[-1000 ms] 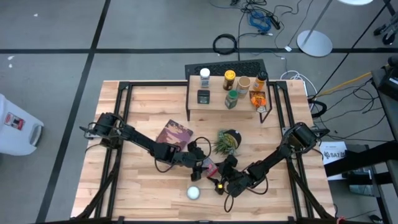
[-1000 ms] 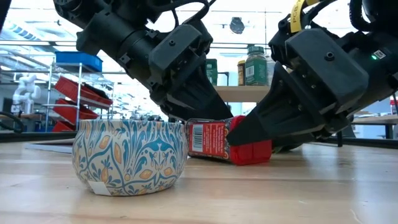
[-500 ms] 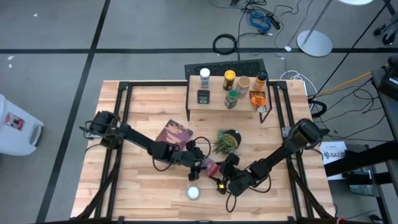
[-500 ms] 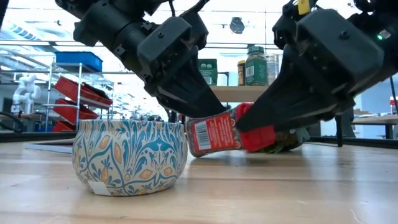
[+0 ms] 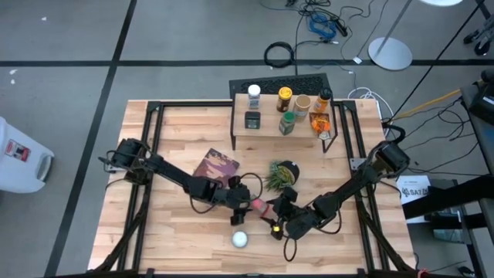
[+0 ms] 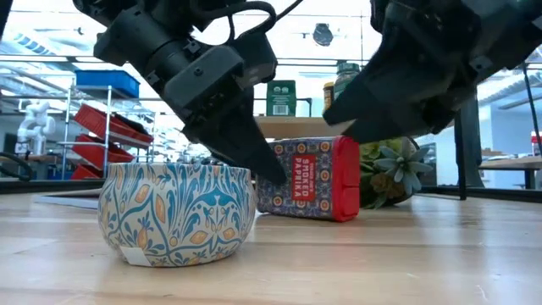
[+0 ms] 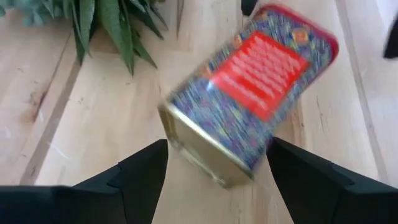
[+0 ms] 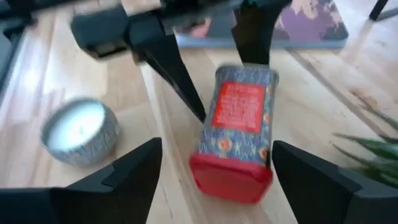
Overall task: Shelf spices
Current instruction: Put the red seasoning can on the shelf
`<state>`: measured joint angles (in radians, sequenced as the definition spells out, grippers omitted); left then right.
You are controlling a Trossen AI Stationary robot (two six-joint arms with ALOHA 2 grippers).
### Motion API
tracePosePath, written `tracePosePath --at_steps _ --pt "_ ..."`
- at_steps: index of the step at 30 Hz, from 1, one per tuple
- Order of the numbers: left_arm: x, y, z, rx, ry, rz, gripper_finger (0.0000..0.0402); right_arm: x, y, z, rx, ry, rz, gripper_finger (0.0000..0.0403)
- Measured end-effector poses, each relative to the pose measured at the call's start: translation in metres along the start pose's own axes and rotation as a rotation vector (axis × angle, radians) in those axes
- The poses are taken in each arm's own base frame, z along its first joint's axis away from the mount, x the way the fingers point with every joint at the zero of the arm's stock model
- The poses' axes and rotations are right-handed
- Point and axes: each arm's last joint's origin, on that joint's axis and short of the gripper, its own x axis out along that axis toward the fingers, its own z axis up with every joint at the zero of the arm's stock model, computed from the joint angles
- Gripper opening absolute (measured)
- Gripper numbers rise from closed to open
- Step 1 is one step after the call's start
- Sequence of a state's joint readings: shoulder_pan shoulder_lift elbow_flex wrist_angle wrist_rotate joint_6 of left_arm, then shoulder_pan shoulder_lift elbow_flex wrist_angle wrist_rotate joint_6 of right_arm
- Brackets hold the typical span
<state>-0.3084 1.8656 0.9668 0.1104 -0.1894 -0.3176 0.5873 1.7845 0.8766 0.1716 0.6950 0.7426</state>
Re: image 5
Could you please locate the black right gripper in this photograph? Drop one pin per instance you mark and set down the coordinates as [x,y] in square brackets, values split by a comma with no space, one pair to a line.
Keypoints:
[287,216]

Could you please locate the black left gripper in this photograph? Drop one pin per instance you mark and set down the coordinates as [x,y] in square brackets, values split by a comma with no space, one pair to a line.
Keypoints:
[237,197]

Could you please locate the red rectangular tin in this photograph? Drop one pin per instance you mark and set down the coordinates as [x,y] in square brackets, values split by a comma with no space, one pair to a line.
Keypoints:
[261,207]

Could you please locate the succulent plant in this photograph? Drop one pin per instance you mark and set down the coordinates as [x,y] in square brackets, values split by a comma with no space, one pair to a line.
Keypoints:
[287,171]

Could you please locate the book with purple landscape cover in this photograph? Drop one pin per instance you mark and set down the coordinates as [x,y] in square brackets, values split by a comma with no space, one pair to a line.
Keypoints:
[216,166]

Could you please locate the wooden shelf with black frame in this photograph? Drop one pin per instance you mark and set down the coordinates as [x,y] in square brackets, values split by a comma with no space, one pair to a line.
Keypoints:
[270,129]

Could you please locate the dark green rectangular tin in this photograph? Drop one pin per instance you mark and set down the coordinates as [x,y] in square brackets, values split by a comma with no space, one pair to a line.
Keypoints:
[252,119]

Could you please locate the green-lid oregano jar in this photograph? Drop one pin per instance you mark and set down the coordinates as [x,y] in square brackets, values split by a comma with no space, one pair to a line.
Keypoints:
[288,117]

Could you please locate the orange spice packet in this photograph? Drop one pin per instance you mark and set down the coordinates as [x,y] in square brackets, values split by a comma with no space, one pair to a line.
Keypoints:
[320,125]

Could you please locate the silver-lid bagel seasoning jar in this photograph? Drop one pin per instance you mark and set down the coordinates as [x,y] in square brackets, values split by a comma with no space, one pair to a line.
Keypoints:
[253,92]

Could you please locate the beige-lid round spice jar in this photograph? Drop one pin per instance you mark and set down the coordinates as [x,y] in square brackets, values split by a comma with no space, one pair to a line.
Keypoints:
[302,103]

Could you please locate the yellow-lid spice jar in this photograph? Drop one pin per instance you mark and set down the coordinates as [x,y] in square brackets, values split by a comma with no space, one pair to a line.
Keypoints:
[284,94]

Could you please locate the orange spice bottle black cap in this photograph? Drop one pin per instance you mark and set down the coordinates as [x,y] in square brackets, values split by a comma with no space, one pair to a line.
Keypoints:
[323,98]

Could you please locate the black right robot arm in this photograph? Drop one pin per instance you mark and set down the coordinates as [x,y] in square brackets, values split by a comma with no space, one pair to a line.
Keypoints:
[347,187]

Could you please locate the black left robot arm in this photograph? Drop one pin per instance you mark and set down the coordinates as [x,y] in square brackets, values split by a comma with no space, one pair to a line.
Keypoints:
[170,173]

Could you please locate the yellow tag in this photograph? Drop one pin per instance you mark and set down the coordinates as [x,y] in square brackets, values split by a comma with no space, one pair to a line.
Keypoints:
[276,229]

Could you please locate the blue patterned candle tin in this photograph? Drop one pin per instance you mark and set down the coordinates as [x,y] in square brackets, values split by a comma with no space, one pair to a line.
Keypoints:
[239,239]

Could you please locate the black perforated floor panel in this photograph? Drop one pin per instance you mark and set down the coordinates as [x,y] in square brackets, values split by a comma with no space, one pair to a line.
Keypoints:
[305,83]

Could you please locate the white printed sign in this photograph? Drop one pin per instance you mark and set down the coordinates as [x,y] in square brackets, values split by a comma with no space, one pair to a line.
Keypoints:
[413,189]

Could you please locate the red clamp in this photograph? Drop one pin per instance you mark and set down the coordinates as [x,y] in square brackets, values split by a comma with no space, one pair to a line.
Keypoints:
[422,273]

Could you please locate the white power adapter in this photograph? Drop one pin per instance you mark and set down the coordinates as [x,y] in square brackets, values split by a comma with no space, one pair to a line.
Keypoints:
[357,60]

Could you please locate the black crossbar stand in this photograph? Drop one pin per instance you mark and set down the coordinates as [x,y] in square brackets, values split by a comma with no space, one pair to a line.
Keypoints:
[447,197]

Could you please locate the silver round-base stand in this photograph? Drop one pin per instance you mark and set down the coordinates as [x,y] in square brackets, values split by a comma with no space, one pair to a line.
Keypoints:
[390,54]

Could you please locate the dark side desk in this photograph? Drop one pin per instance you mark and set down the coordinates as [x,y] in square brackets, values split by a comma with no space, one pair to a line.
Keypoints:
[487,143]

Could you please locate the white plastic bin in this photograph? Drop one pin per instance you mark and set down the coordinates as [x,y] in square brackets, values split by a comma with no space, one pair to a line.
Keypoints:
[19,162]

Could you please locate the white round lamp head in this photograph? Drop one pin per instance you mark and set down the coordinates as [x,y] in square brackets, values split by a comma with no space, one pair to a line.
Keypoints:
[440,2]

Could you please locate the black wheeled chair base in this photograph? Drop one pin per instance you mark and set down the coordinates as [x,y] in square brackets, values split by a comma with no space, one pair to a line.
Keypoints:
[482,44]

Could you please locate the black metal table frame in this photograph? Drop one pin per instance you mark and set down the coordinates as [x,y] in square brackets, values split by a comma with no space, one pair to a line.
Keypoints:
[193,103]

